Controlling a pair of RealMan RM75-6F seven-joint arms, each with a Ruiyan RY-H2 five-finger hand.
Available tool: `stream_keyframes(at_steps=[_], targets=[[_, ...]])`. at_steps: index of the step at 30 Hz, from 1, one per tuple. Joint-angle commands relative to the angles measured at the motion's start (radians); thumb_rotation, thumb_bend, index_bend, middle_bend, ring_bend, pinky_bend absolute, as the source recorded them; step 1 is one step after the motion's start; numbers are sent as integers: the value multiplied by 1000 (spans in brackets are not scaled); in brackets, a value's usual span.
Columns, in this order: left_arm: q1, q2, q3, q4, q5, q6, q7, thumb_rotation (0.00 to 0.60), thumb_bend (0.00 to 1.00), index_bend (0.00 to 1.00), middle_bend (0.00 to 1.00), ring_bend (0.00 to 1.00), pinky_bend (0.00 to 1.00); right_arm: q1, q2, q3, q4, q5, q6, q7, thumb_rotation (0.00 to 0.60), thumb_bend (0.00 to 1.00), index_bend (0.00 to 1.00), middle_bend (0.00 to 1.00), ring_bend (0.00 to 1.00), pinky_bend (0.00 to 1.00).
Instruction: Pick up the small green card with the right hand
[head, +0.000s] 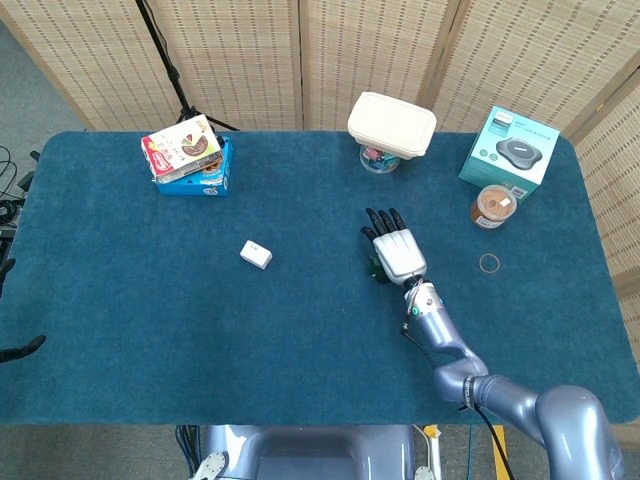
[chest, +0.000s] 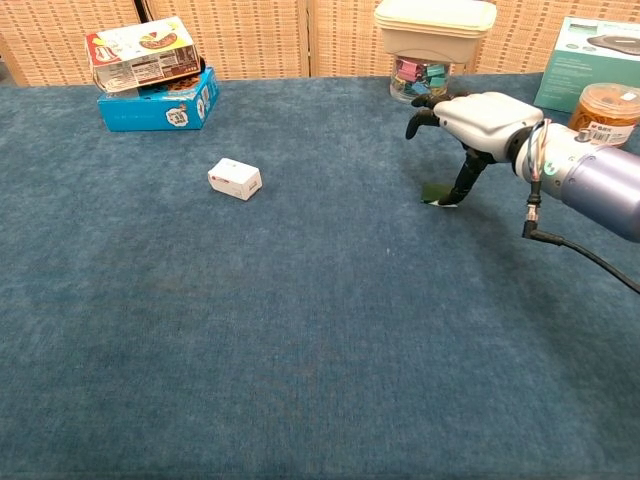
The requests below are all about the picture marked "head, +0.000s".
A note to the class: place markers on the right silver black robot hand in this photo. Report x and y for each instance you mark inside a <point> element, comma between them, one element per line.
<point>400,255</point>

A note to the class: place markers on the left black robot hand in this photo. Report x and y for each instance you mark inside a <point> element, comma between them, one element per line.
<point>22,349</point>

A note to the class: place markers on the small green object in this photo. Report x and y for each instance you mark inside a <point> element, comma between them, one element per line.
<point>373,270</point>

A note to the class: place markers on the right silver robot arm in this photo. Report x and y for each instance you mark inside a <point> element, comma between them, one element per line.
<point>500,390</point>

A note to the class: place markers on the loose tan rubber band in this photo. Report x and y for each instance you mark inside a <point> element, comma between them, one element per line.
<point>481,265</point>

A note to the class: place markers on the clear jar of binder clips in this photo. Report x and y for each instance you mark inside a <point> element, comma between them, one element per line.
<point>377,162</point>

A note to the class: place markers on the orange jar of rubber bands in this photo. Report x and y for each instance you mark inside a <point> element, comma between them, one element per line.
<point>492,205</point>

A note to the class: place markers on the cream lidded plastic container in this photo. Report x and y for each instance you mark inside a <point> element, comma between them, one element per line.
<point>390,124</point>

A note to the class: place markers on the small white box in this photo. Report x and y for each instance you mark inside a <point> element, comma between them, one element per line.
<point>255,254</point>

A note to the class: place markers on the teal product box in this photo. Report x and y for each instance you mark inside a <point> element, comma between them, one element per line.
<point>510,150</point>

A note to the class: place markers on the blue felt table cloth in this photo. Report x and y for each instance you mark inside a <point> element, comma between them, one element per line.
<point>200,325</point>

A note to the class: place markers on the white power strip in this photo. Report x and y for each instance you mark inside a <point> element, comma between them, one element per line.
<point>433,445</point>

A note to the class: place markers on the blue cookie box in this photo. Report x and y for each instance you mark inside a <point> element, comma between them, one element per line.
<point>200,186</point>

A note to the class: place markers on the silver robot torso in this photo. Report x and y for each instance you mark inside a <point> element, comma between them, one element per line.
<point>310,450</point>

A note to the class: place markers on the red white snack box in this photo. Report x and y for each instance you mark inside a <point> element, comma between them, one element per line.
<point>180,150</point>

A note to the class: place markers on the black tripod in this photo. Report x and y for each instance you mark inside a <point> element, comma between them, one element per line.
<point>172,75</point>

